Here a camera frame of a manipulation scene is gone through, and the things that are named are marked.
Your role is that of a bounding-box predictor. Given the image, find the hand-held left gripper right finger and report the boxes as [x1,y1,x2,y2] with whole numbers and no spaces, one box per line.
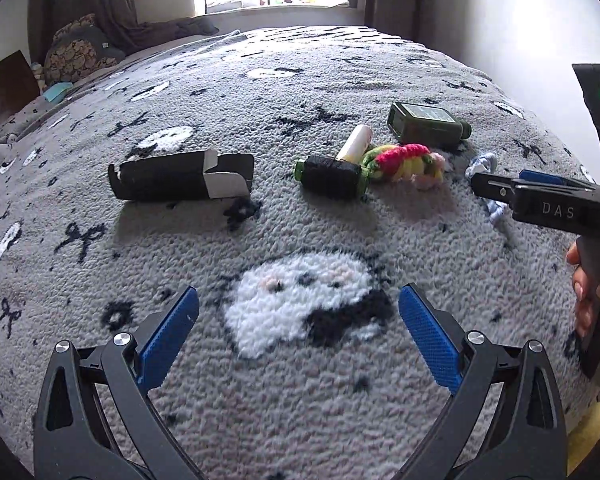
[397,283,568,480]

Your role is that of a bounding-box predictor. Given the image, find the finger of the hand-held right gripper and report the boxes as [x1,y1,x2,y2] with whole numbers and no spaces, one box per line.
[517,169,599,192]
[470,172,519,207]

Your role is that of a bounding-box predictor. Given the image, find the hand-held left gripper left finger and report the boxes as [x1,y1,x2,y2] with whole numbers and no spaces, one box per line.
[32,285,203,480]

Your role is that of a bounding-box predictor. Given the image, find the white blue wrapper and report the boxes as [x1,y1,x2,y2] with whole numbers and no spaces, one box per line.
[464,152,507,227]

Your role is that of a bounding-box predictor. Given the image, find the person's right hand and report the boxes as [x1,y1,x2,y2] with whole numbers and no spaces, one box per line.
[565,240,600,339]

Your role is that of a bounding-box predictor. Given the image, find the colourful knitted toy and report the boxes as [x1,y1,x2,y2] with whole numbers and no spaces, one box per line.
[362,143,447,191]

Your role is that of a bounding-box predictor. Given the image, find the dark green flat bottle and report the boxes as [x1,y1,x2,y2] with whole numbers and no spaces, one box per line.
[387,102,473,151]

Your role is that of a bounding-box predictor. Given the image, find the grey printed blanket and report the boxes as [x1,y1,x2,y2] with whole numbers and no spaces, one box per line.
[0,25,600,480]

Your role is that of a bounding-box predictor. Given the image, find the white tube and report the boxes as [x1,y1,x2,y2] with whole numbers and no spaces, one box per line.
[337,123,374,164]

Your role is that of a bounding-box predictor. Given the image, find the black open carton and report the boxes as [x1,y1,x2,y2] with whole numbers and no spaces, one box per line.
[107,149,256,203]

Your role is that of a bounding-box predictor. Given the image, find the teal packet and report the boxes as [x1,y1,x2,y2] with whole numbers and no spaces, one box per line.
[43,81,74,104]

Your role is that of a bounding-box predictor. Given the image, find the row of small windowsill figurines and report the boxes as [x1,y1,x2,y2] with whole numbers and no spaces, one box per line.
[207,0,342,12]

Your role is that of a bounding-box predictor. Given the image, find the brown patterned cushion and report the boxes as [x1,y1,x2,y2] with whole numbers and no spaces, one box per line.
[43,13,127,87]

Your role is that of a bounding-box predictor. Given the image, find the wooden headboard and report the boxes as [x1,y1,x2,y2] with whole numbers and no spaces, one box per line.
[0,49,42,137]

